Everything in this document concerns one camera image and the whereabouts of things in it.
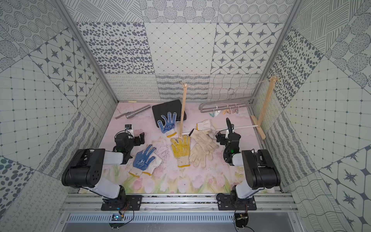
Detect teal clothes peg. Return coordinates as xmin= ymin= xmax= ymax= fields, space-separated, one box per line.
xmin=209 ymin=111 xmax=219 ymax=118

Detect grey clip hanger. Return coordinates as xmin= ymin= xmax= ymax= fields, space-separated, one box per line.
xmin=199 ymin=88 xmax=255 ymax=113

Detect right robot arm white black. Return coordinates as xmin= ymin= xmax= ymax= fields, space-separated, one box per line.
xmin=216 ymin=119 xmax=281 ymax=200

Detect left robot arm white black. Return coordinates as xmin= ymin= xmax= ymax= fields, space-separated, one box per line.
xmin=61 ymin=130 xmax=145 ymax=204

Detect beige dirty knit gloves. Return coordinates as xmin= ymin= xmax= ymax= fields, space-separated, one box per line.
xmin=189 ymin=129 xmax=219 ymax=168

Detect black flat pad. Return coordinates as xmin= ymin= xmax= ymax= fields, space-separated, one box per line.
xmin=152 ymin=100 xmax=182 ymax=128

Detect blue dotted glove far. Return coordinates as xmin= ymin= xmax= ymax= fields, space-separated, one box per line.
xmin=157 ymin=112 xmax=177 ymax=138

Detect blue dotted glove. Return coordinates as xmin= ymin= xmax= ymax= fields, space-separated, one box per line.
xmin=129 ymin=145 xmax=162 ymax=177
xmin=157 ymin=112 xmax=177 ymax=138

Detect grey metal cylinder tool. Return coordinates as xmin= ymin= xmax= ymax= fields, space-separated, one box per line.
xmin=115 ymin=105 xmax=151 ymax=119

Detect blue dotted glove near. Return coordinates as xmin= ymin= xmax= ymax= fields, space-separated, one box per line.
xmin=129 ymin=145 xmax=162 ymax=177

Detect small black module right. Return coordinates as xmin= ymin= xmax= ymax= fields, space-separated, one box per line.
xmin=234 ymin=213 xmax=249 ymax=228

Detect small circuit board left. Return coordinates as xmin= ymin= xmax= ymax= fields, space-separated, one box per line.
xmin=109 ymin=214 xmax=124 ymax=229

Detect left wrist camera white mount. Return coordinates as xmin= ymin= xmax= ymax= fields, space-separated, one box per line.
xmin=125 ymin=124 xmax=134 ymax=136

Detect wooden drying rack frame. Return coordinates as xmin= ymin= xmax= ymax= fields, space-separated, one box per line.
xmin=177 ymin=76 xmax=279 ymax=140

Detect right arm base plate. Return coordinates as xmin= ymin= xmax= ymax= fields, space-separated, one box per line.
xmin=216 ymin=193 xmax=257 ymax=211

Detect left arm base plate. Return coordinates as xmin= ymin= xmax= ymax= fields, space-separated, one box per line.
xmin=101 ymin=195 xmax=143 ymax=211

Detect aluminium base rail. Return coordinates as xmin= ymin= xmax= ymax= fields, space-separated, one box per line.
xmin=60 ymin=193 xmax=299 ymax=213

